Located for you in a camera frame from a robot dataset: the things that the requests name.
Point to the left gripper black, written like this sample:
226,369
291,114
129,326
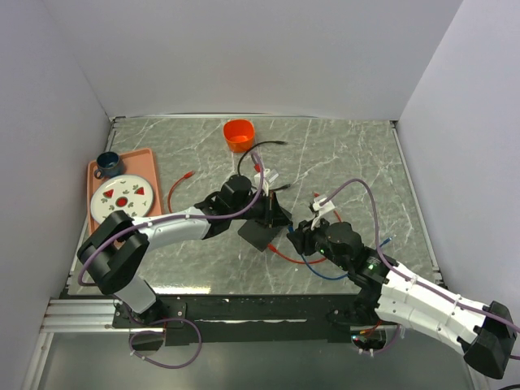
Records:
273,214

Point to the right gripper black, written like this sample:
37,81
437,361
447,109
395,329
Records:
303,236

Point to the black network switch box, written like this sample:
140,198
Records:
257,235

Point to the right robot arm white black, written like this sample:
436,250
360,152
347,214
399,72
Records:
484,334

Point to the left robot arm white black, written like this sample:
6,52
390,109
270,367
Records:
113,253

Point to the orange plastic cup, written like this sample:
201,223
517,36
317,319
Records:
239,135

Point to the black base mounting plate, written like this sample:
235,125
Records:
331,332

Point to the pink plastic tray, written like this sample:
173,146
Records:
139,162

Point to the white plate watermelon pattern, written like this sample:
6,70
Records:
130,193

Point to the dark blue mug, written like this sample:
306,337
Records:
108,165

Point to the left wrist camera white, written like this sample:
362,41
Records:
264,180

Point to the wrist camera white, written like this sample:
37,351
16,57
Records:
320,206
264,180

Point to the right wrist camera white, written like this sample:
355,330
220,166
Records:
320,206

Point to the aluminium frame rail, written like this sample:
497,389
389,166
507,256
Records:
77,315

